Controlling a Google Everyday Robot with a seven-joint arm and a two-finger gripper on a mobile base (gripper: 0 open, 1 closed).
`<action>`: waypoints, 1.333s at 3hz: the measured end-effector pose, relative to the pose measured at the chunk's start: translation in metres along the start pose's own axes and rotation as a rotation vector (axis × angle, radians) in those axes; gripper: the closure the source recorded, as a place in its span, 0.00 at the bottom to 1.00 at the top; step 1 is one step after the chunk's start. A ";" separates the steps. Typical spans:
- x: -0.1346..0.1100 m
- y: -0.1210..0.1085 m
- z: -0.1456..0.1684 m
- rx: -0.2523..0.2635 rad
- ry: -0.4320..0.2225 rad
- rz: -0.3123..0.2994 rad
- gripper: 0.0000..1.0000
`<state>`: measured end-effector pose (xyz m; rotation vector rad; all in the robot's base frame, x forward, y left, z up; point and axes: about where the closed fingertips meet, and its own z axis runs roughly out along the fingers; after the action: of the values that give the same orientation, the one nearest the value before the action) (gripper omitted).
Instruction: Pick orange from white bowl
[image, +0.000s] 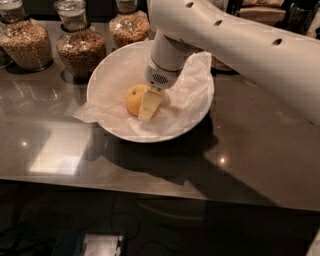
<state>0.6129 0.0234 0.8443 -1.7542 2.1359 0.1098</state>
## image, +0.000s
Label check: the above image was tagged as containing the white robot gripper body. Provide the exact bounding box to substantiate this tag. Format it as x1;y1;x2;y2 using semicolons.
145;57;181;89

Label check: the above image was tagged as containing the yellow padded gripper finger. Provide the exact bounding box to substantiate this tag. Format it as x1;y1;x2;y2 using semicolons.
138;87;163;121

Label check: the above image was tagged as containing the orange fruit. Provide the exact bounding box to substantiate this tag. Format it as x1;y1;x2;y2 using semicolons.
125;84;148;116

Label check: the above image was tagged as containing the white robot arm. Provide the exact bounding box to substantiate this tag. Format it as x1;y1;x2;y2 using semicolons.
145;0;320;126

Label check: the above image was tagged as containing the large white bowl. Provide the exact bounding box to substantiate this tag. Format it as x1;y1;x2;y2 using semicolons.
86;40;215;144

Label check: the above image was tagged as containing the white crumpled paper liner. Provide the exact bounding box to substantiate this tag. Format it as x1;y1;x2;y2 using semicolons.
72;37;213;138

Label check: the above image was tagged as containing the tall stack of paper bowls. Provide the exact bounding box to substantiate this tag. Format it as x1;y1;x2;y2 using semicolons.
211;56;232;72

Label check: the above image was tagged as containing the glass jar of mixed cereal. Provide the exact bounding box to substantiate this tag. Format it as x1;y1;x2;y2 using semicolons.
109;0;150;48

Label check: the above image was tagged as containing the glass jar of brown granola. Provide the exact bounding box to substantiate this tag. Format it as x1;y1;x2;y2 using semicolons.
54;0;106;80

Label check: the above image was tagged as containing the stack of brown napkins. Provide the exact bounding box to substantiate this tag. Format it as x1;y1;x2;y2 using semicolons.
237;0;286;26

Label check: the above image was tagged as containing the glass jar of light cereal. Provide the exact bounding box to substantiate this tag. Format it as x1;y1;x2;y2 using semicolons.
0;0;53;71

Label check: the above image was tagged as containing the glass jar at left edge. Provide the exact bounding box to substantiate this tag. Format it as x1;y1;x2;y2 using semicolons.
0;24;13;69

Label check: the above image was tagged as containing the grey box under table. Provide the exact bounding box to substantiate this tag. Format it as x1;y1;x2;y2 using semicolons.
51;231;125;256

